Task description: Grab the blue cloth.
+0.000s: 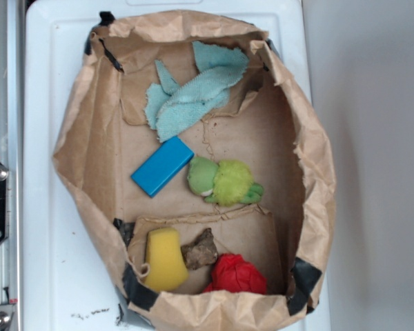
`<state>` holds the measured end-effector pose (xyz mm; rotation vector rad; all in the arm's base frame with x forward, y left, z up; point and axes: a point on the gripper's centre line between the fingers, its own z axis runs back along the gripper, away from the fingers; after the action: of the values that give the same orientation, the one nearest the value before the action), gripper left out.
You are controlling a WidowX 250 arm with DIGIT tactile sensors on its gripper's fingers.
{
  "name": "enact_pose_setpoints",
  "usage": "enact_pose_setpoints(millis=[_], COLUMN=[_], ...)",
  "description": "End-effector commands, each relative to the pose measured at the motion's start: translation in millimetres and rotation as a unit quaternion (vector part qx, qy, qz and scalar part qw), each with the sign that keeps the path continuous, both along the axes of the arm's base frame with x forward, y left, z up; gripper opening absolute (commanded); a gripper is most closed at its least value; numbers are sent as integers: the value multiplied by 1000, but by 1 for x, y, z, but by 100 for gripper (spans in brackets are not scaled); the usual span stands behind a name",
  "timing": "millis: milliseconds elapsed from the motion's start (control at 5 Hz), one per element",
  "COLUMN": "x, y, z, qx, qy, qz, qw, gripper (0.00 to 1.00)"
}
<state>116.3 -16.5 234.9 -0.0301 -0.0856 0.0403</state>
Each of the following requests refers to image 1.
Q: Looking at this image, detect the light blue cloth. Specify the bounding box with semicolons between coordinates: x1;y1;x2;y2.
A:
144;41;249;143

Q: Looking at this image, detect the red crumpled cloth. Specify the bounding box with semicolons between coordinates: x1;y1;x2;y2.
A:
202;254;267;294

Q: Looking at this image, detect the green plush frog toy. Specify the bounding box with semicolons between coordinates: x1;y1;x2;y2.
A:
187;157;264;207

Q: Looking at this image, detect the blue rectangular block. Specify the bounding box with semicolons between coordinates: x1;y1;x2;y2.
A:
130;137;195;198

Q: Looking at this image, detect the brown paper bag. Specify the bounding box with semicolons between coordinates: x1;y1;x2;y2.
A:
53;10;336;330

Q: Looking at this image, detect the brown rock chunk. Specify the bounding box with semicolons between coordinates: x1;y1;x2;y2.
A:
181;228;219;270

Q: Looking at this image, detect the yellow sponge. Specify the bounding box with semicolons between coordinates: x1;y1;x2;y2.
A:
144;228;188;292

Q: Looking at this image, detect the aluminium frame rail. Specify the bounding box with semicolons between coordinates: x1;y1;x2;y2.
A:
0;1;25;330

